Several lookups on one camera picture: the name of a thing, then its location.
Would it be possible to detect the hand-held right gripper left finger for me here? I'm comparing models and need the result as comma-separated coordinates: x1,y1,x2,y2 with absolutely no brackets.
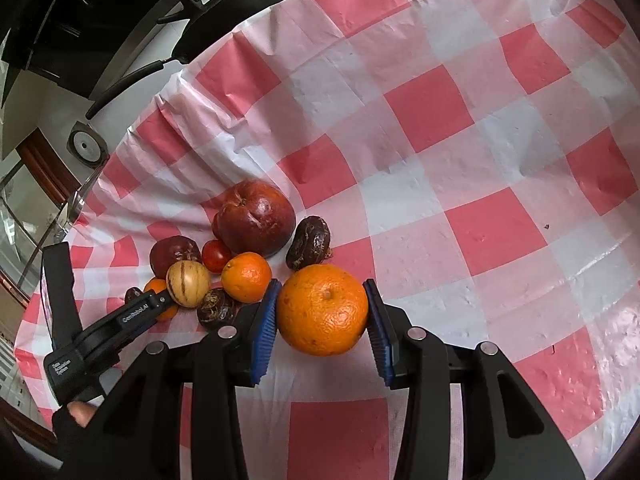
60,280,283,480

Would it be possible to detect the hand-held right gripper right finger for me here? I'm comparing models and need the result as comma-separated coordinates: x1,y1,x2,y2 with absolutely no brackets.
362,279,586,480

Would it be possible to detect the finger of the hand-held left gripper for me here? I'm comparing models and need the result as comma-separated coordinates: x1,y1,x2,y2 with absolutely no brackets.
140,293,171,322

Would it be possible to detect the small orange-red round fruit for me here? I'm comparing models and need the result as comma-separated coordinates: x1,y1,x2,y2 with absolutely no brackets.
143,278,179,322

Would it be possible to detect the small orange tangerine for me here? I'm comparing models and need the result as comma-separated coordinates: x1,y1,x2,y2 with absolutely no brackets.
220,252,273,305

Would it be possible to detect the large orange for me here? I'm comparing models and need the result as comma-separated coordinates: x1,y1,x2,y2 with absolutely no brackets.
276,264,370,357

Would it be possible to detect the person's left hand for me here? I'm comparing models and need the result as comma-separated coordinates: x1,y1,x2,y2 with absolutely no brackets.
50,400,108,463

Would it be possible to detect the striped yellow pepino melon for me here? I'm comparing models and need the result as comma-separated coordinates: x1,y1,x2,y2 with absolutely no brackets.
165,260,212,308

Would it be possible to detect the dark red round fruit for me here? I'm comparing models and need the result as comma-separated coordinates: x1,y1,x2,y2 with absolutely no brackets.
149,235,203,280

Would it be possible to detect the wrinkled dark brown fruit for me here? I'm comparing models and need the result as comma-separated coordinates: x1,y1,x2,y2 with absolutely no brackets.
196,287,238,332

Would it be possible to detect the red tomato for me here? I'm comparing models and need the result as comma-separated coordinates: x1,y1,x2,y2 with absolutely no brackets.
201,239,233,274

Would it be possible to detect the wrinkled dark purple passion fruit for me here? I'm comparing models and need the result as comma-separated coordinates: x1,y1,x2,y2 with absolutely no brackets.
285,215,333,270

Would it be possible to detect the large red apple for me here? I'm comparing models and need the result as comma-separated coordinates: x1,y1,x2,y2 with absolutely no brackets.
212,179,297,260

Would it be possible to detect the red white checkered tablecloth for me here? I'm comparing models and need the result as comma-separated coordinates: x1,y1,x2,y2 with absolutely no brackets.
14,0,640,480

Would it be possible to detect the brown wooden frame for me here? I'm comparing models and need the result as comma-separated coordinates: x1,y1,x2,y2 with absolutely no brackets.
17,129,76,206

